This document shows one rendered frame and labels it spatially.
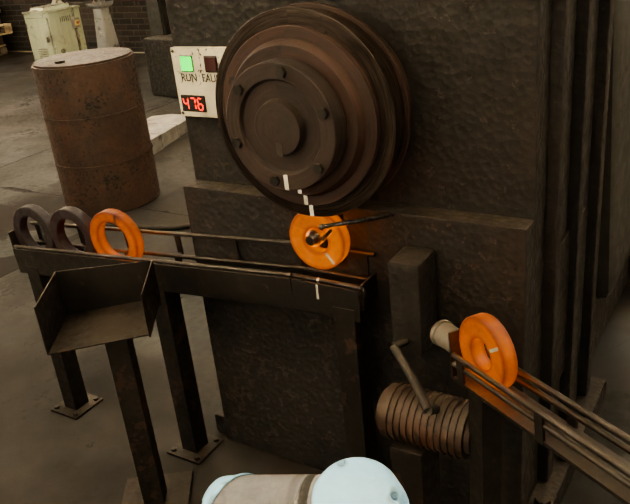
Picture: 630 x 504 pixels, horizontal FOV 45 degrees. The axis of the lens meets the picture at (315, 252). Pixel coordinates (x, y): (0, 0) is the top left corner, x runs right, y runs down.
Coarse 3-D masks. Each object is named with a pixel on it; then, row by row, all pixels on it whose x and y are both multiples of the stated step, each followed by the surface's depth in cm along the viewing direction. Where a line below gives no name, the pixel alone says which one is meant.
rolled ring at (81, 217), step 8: (64, 208) 230; (72, 208) 229; (56, 216) 232; (64, 216) 230; (72, 216) 228; (80, 216) 227; (88, 216) 229; (56, 224) 233; (80, 224) 227; (88, 224) 227; (56, 232) 235; (64, 232) 237; (88, 232) 227; (56, 240) 237; (64, 240) 237; (88, 240) 229; (64, 248) 236; (72, 248) 237; (88, 248) 230
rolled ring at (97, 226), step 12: (96, 216) 222; (108, 216) 219; (120, 216) 218; (96, 228) 224; (120, 228) 218; (132, 228) 218; (96, 240) 226; (132, 240) 218; (108, 252) 227; (132, 252) 220
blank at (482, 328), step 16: (464, 320) 151; (480, 320) 146; (496, 320) 145; (464, 336) 153; (480, 336) 147; (496, 336) 143; (464, 352) 155; (480, 352) 153; (496, 352) 143; (512, 352) 142; (480, 368) 150; (496, 368) 145; (512, 368) 143
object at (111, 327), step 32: (64, 288) 204; (96, 288) 205; (128, 288) 205; (64, 320) 204; (96, 320) 201; (128, 320) 198; (128, 352) 198; (128, 384) 202; (128, 416) 207; (128, 480) 230; (160, 480) 217
